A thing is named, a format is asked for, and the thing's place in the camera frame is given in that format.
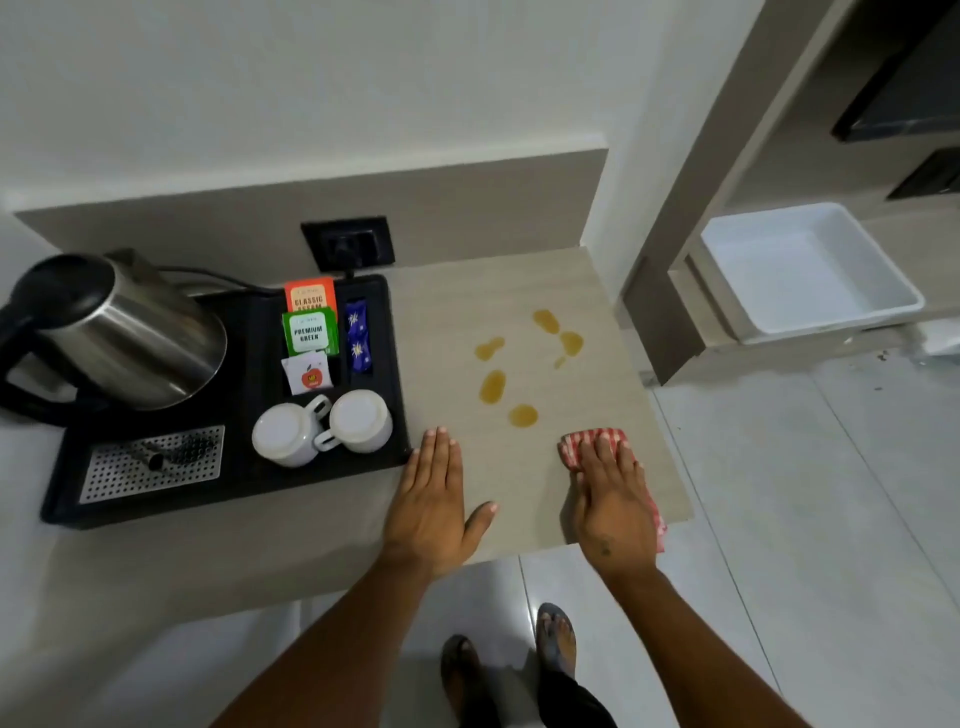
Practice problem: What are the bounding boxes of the orange tea bag packet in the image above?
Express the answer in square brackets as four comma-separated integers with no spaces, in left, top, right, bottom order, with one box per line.
[284,277,339,315]

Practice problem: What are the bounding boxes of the person's left forearm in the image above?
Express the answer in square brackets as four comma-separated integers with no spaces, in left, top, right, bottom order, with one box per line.
[211,551,453,728]

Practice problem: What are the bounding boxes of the person's left hand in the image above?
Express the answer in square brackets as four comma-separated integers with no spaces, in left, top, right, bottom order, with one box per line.
[381,426,499,580]

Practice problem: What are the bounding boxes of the black flat screen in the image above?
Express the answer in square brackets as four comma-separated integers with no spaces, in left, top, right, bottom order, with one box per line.
[830,21,960,144]

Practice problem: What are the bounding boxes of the white ceramic cup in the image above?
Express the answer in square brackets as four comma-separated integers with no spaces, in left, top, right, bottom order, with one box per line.
[312,388,395,456]
[251,394,333,469]

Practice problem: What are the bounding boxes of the person's right foot in sandal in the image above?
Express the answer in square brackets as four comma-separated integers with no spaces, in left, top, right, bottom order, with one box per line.
[534,602,578,681]

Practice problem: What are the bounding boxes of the red checked cloth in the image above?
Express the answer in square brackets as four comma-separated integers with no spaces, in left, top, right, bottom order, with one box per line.
[557,427,669,555]

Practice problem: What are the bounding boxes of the perforated metal drip grate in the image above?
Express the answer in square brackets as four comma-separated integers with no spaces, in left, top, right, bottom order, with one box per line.
[78,425,226,506]

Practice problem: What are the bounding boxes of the black plastic tray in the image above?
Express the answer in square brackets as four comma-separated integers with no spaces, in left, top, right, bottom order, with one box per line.
[39,273,413,531]

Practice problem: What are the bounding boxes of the white plastic bin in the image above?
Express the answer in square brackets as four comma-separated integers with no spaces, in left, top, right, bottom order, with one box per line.
[699,201,927,345]

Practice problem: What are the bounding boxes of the person's foot in sandal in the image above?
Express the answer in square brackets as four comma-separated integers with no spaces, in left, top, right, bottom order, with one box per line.
[534,602,578,681]
[439,633,486,723]

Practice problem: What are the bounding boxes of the beige shelf unit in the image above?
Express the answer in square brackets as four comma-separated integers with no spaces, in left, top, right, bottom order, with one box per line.
[621,0,960,388]

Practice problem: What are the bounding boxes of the black trouser leg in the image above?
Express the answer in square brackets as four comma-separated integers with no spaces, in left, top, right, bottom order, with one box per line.
[535,669,621,728]

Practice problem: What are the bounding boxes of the green tea bag packet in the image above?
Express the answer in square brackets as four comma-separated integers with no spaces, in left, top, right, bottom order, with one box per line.
[281,306,341,358]

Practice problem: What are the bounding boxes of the small black box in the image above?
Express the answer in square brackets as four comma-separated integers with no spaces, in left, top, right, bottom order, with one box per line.
[885,145,960,203]

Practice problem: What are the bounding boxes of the person's left foot in sandal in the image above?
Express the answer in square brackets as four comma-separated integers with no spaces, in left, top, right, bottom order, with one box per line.
[439,633,486,723]

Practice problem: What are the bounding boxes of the stainless steel electric kettle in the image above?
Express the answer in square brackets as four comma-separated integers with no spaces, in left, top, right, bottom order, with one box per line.
[0,249,229,414]

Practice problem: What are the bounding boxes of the white apple tea bag packet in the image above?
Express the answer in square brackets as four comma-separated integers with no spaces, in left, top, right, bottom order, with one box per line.
[280,350,335,397]

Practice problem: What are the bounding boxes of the person's right forearm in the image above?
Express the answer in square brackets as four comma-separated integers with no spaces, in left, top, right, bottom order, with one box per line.
[600,564,813,728]

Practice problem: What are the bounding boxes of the person's right hand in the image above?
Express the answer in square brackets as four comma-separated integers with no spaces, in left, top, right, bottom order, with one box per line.
[574,436,661,578]

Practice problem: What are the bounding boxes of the black power cable with plug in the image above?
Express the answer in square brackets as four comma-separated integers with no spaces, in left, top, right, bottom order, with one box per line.
[156,234,370,295]

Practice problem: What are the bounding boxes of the yellow liquid spill spots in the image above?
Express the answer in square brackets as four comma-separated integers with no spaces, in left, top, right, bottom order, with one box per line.
[474,308,585,430]

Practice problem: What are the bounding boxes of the black wall socket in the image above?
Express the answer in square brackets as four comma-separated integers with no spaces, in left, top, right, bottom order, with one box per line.
[300,215,396,274]

